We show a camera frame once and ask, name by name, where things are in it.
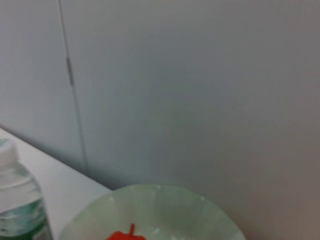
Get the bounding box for clear green-label water bottle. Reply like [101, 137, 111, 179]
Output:
[0, 138, 55, 240]

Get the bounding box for orange-red knitted fruit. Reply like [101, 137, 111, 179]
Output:
[106, 223, 147, 240]

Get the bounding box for wavy translucent glass fruit plate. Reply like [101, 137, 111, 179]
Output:
[57, 184, 247, 240]

